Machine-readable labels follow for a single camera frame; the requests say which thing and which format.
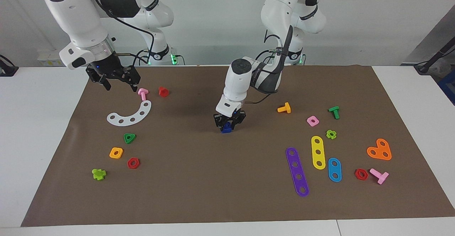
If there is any large pink plastic screw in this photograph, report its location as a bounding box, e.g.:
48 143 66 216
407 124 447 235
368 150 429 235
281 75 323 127
369 168 390 185

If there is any white curved perforated strip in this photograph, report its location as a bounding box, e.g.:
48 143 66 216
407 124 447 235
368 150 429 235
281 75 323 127
107 100 152 127

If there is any brown table mat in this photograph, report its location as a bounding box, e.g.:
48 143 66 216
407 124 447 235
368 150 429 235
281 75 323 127
21 65 455 227

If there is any purple four-hole strip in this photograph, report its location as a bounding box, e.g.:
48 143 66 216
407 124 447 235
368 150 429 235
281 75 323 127
285 147 310 197

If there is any yellow three-hole strip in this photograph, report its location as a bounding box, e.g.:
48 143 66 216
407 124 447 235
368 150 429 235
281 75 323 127
311 136 326 170

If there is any black device on table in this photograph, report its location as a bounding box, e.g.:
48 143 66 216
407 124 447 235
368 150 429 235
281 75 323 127
0 55 19 77

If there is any blue two-hole strip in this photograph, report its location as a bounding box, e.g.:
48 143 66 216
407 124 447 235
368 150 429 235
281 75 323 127
327 157 342 183

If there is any orange heart-shaped plate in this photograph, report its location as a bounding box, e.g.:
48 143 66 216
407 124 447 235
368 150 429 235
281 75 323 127
366 138 392 161

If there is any black stand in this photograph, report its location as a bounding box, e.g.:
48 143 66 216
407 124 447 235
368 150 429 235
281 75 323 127
414 39 455 74

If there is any blue crate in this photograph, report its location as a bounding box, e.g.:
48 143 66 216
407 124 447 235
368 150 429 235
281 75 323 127
438 69 455 105

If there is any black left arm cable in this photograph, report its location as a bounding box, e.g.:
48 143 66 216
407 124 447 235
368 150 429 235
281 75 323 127
243 30 285 105

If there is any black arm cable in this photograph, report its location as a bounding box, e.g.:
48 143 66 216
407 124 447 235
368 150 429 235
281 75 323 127
243 30 285 105
92 0 155 68

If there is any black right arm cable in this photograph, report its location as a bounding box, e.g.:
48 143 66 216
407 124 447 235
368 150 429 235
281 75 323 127
92 0 155 68

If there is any black base cable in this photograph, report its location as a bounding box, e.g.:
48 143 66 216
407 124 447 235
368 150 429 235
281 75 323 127
254 49 281 64

